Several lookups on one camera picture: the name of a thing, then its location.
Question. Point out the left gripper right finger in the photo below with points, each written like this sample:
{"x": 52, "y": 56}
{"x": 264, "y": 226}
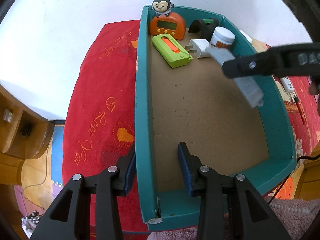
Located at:
{"x": 229, "y": 205}

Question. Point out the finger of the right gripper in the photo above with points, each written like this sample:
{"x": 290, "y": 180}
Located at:
{"x": 289, "y": 60}

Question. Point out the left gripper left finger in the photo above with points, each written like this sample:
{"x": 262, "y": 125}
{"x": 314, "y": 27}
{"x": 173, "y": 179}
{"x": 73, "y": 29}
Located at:
{"x": 68, "y": 215}

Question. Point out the blue id card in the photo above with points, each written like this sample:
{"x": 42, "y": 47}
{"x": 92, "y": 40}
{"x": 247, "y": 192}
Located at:
{"x": 247, "y": 85}

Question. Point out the white orange pill bottle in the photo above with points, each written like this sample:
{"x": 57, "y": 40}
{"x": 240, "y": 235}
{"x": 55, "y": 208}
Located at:
{"x": 222, "y": 38}

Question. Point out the black curved device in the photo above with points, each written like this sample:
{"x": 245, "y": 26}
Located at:
{"x": 205, "y": 27}

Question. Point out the white usb wall charger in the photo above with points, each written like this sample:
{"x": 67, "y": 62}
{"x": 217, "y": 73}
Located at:
{"x": 198, "y": 48}

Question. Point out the teal cardboard box tray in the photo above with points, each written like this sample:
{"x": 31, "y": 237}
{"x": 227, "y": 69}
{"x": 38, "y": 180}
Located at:
{"x": 198, "y": 105}

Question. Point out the green orange utility cutter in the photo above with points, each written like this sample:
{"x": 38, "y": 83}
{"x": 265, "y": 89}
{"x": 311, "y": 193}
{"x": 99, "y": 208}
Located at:
{"x": 171, "y": 50}

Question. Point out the orange digital timer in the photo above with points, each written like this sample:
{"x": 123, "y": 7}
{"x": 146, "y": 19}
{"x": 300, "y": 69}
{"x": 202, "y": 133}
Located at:
{"x": 174, "y": 25}

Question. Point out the monkey cartoon figurine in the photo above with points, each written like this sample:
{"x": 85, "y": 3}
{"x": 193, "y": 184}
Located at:
{"x": 162, "y": 7}

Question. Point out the white air conditioner remote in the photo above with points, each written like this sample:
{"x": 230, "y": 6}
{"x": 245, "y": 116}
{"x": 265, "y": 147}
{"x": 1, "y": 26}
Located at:
{"x": 285, "y": 81}

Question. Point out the person right hand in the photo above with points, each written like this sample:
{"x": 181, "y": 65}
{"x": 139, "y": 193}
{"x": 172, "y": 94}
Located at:
{"x": 314, "y": 85}

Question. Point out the pink fluffy blanket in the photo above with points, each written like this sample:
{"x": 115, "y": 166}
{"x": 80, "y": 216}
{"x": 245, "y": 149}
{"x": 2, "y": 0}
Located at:
{"x": 296, "y": 216}

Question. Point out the polka dot bag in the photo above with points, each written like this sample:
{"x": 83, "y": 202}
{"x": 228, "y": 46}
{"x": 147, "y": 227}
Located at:
{"x": 30, "y": 222}

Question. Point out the white earbuds case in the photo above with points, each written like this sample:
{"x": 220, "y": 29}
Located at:
{"x": 247, "y": 37}

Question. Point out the wooden bedside cabinet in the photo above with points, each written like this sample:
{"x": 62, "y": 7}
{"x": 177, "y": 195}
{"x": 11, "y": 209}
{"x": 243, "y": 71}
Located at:
{"x": 24, "y": 135}

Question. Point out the red floral bed blanket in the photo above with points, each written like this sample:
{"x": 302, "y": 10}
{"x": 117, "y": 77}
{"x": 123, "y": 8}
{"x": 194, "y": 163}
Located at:
{"x": 100, "y": 127}

